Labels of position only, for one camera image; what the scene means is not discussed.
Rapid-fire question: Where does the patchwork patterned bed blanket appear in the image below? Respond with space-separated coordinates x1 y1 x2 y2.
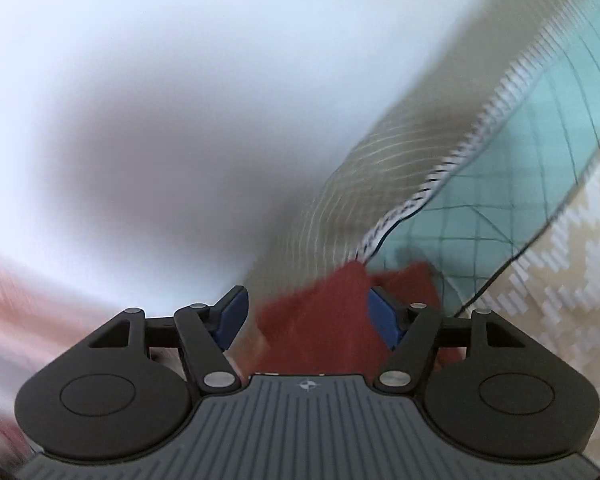
244 0 600 472

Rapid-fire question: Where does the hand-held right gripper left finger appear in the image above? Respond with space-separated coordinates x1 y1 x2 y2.
87 285 251 394

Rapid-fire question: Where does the dark red sweater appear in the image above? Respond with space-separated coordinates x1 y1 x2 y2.
256 259 462 377

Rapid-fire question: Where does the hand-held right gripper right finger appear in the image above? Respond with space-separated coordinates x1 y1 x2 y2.
368 286 529 394

